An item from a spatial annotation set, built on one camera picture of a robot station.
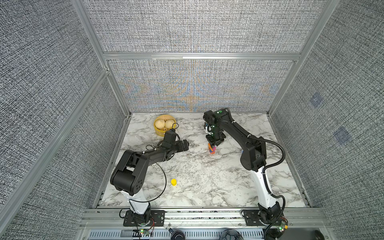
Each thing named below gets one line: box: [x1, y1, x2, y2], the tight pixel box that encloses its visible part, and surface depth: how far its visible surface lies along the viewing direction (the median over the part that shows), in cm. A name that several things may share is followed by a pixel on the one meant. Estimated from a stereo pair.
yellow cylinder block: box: [170, 178, 178, 186], surface depth 85 cm
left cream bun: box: [155, 119, 166, 129], surface depth 108 cm
